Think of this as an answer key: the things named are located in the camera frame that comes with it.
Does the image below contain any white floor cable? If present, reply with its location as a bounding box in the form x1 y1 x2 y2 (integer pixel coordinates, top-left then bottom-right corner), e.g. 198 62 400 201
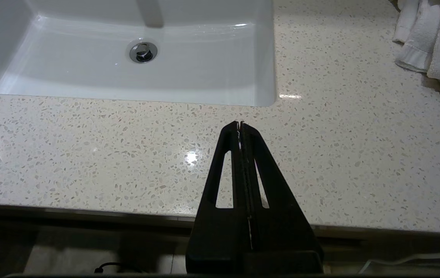
359 250 440 273

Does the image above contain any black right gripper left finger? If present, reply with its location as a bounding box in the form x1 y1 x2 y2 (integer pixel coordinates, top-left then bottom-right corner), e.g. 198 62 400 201
186 121 250 254

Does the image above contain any white sink basin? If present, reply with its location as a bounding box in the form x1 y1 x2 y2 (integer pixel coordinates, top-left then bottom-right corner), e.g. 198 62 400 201
0 0 277 108

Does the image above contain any chrome drain stopper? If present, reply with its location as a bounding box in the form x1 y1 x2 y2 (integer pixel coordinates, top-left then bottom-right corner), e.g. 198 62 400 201
129 40 158 64

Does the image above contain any black floor cable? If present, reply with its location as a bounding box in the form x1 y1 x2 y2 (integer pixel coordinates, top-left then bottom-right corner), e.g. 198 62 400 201
94 262 137 274

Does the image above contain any white towel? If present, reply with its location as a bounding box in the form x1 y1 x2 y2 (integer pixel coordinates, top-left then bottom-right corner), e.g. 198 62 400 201
393 0 440 94

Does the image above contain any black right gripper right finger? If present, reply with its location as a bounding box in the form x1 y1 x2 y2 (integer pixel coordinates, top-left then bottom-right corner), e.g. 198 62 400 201
241 122 323 254

